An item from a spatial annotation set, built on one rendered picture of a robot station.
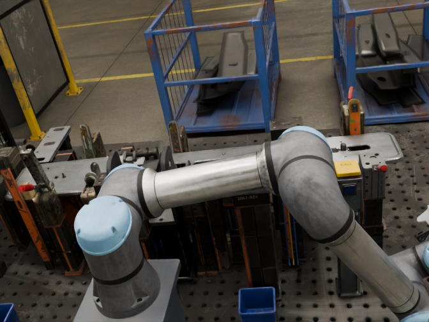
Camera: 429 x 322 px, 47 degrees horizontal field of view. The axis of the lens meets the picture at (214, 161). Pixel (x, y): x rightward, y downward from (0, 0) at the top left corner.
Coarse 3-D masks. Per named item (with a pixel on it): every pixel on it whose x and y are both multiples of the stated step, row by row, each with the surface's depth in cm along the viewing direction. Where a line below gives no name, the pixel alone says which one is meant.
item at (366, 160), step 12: (360, 156) 149; (372, 156) 148; (360, 168) 150; (372, 180) 146; (384, 180) 146; (372, 192) 148; (384, 192) 148; (372, 204) 152; (360, 216) 161; (372, 216) 154; (372, 228) 156
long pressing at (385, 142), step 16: (336, 144) 167; (352, 144) 166; (368, 144) 164; (384, 144) 163; (80, 160) 186; (96, 160) 184; (176, 160) 175; (192, 160) 174; (208, 160) 172; (336, 160) 160; (384, 160) 155; (400, 160) 156; (48, 176) 180; (80, 176) 177; (64, 192) 169; (80, 192) 168
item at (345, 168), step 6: (336, 162) 131; (342, 162) 130; (348, 162) 130; (354, 162) 129; (336, 168) 129; (342, 168) 128; (348, 168) 128; (354, 168) 127; (336, 174) 127; (342, 174) 127; (348, 174) 126; (354, 174) 126; (360, 174) 126
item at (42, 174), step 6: (30, 144) 156; (30, 150) 153; (24, 156) 152; (30, 156) 153; (24, 162) 155; (30, 162) 155; (36, 162) 156; (30, 168) 157; (36, 168) 156; (42, 168) 159; (36, 174) 158; (42, 174) 159; (36, 180) 160; (42, 180) 160; (48, 180) 162
